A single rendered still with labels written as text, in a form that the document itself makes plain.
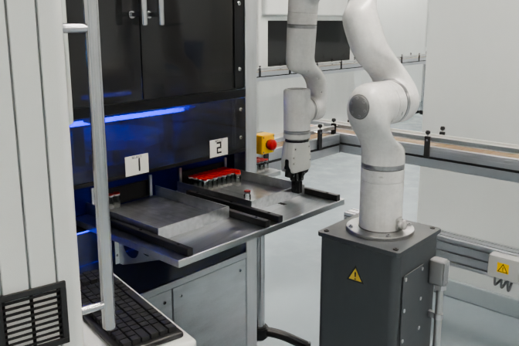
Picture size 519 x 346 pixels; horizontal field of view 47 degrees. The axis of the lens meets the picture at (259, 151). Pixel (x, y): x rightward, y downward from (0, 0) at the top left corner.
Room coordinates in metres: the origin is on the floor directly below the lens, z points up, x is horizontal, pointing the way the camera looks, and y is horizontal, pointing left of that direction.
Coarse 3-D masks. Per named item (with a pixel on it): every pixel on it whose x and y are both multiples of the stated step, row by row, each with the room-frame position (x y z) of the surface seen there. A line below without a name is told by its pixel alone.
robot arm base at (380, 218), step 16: (368, 176) 1.59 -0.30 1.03; (384, 176) 1.57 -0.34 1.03; (400, 176) 1.58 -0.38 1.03; (368, 192) 1.59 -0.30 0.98; (384, 192) 1.57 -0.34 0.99; (400, 192) 1.58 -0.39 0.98; (368, 208) 1.58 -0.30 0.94; (384, 208) 1.57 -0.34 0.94; (400, 208) 1.59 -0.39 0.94; (352, 224) 1.64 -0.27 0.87; (368, 224) 1.58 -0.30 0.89; (384, 224) 1.57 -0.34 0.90; (400, 224) 1.57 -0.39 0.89; (384, 240) 1.53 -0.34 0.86
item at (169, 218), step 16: (160, 192) 1.88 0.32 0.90; (176, 192) 1.83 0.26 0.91; (128, 208) 1.76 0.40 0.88; (144, 208) 1.76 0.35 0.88; (160, 208) 1.76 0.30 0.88; (176, 208) 1.76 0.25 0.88; (192, 208) 1.76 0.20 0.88; (208, 208) 1.73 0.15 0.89; (224, 208) 1.66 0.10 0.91; (144, 224) 1.52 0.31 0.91; (160, 224) 1.61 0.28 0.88; (176, 224) 1.53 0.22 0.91; (192, 224) 1.57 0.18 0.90; (208, 224) 1.61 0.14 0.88
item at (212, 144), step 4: (212, 140) 1.98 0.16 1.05; (216, 140) 2.00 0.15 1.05; (220, 140) 2.01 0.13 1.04; (224, 140) 2.02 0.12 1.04; (212, 144) 1.98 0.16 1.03; (216, 144) 1.99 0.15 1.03; (224, 144) 2.02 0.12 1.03; (212, 148) 1.98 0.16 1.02; (216, 148) 1.99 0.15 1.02; (220, 148) 2.01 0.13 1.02; (224, 148) 2.02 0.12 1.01; (212, 152) 1.98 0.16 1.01; (216, 152) 1.99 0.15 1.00; (224, 152) 2.02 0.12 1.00; (212, 156) 1.98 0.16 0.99; (216, 156) 1.99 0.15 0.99
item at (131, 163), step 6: (132, 156) 1.74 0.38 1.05; (138, 156) 1.76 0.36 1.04; (144, 156) 1.77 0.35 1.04; (126, 162) 1.72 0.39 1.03; (132, 162) 1.74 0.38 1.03; (144, 162) 1.77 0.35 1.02; (126, 168) 1.72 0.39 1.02; (132, 168) 1.74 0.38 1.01; (138, 168) 1.76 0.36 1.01; (144, 168) 1.77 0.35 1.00; (126, 174) 1.72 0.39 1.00; (132, 174) 1.74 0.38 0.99; (138, 174) 1.75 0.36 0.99
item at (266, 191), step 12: (252, 180) 2.07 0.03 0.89; (264, 180) 2.03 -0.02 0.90; (276, 180) 1.99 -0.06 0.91; (204, 192) 1.86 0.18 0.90; (216, 192) 1.82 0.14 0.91; (228, 192) 1.93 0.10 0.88; (240, 192) 1.93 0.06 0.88; (252, 192) 1.93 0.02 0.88; (264, 192) 1.93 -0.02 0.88; (276, 192) 1.81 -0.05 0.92; (288, 192) 1.85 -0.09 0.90; (252, 204) 1.73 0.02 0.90; (264, 204) 1.77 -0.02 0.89
